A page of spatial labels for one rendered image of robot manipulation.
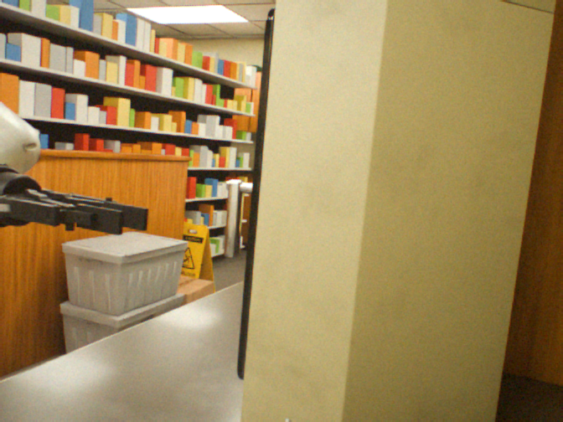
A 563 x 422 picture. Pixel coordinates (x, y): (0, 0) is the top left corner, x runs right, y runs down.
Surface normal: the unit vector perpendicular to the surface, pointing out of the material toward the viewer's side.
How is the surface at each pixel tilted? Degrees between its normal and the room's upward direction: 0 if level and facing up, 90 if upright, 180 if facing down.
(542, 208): 90
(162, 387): 0
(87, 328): 95
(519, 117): 90
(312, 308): 90
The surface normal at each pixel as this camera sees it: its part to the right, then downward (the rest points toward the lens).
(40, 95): 0.91, 0.13
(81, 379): 0.09, -0.99
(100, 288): -0.40, 0.16
